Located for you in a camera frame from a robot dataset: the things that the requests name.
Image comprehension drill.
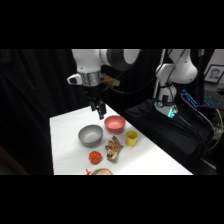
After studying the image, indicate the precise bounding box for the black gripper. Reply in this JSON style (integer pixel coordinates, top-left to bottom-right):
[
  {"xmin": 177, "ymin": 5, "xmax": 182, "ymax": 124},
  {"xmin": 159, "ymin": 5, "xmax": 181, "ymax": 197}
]
[{"xmin": 82, "ymin": 84, "xmax": 107, "ymax": 121}]

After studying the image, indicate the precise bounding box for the tan camera mount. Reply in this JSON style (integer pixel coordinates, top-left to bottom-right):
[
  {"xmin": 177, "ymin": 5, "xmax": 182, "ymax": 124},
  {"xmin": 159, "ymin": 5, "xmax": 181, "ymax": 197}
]
[{"xmin": 101, "ymin": 74, "xmax": 121, "ymax": 90}]

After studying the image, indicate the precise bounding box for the grey bowl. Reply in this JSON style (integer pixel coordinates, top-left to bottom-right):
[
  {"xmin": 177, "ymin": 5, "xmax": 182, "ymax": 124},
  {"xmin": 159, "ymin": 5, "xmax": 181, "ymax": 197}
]
[{"xmin": 77, "ymin": 124, "xmax": 104, "ymax": 148}]

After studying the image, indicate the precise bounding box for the small green status light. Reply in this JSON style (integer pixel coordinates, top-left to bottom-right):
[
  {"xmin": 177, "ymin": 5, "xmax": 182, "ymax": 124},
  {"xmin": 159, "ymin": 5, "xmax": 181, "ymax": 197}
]
[{"xmin": 166, "ymin": 106, "xmax": 178, "ymax": 120}]

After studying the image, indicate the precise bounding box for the red ball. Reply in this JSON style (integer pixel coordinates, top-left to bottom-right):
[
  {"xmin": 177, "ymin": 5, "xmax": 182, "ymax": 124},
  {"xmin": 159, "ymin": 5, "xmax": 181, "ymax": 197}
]
[{"xmin": 88, "ymin": 150, "xmax": 102, "ymax": 165}]

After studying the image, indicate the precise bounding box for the blue-lit keyboard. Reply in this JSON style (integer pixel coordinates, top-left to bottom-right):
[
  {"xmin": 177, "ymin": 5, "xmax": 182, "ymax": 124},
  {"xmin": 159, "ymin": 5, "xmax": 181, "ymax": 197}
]
[{"xmin": 180, "ymin": 88, "xmax": 224, "ymax": 110}]

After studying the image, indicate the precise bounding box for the pink bowl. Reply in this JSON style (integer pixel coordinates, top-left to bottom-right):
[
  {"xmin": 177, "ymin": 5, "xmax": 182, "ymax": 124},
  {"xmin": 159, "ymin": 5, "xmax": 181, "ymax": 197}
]
[{"xmin": 103, "ymin": 115, "xmax": 127, "ymax": 135}]

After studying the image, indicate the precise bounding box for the colourful round toy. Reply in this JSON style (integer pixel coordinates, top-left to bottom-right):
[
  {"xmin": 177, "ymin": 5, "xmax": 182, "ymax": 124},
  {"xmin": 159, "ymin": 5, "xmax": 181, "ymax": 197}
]
[{"xmin": 91, "ymin": 167, "xmax": 114, "ymax": 176}]

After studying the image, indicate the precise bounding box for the yellow cable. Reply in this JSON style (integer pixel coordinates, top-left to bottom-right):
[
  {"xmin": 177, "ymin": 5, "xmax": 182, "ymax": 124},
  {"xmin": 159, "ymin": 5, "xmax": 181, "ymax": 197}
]
[{"xmin": 207, "ymin": 107, "xmax": 224, "ymax": 153}]

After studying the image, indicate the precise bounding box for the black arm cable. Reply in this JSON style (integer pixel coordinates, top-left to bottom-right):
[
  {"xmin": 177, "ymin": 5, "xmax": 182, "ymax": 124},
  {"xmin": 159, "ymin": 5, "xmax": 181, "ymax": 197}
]
[{"xmin": 105, "ymin": 49, "xmax": 168, "ymax": 96}]

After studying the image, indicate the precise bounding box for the black robot stand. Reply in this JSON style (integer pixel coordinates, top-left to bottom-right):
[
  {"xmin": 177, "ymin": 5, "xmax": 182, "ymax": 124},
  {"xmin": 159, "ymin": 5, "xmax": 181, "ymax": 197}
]
[{"xmin": 124, "ymin": 97, "xmax": 216, "ymax": 175}]

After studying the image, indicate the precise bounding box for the striped tiger plush toy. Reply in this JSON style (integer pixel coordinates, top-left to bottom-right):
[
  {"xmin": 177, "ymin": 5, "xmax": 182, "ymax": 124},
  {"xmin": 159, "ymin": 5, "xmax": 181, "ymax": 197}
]
[{"xmin": 104, "ymin": 135, "xmax": 124, "ymax": 163}]

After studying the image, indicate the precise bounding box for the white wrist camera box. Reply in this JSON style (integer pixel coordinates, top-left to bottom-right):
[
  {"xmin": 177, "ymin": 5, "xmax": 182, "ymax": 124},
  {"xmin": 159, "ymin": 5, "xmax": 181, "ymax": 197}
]
[{"xmin": 66, "ymin": 73, "xmax": 83, "ymax": 85}]

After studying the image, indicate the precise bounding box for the black curtain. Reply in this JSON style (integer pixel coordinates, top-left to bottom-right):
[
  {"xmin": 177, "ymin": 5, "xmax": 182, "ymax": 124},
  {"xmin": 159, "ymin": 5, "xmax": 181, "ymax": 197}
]
[{"xmin": 0, "ymin": 49, "xmax": 161, "ymax": 176}]

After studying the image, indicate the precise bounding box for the framed picture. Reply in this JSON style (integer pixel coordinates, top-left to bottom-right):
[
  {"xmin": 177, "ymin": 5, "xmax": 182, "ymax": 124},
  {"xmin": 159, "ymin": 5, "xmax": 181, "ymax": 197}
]
[{"xmin": 203, "ymin": 64, "xmax": 224, "ymax": 85}]

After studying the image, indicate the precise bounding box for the yellow plastic cup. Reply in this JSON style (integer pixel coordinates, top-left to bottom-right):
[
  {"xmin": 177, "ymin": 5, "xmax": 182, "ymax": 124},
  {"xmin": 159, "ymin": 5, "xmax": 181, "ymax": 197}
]
[{"xmin": 125, "ymin": 130, "xmax": 139, "ymax": 148}]

